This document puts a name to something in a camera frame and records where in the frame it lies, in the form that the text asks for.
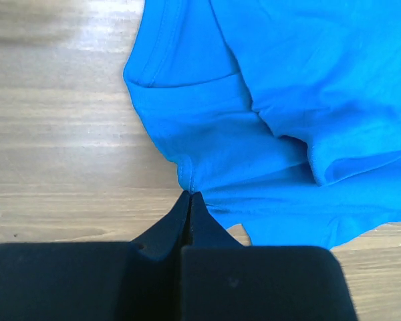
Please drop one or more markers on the blue t shirt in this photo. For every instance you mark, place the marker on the blue t shirt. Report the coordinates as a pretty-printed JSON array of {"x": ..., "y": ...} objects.
[{"x": 284, "y": 115}]

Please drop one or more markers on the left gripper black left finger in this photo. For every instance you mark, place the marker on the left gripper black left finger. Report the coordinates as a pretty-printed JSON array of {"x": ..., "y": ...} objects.
[{"x": 99, "y": 280}]

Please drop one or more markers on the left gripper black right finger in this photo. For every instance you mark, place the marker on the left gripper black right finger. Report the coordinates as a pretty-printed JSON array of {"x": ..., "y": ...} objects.
[{"x": 224, "y": 280}]

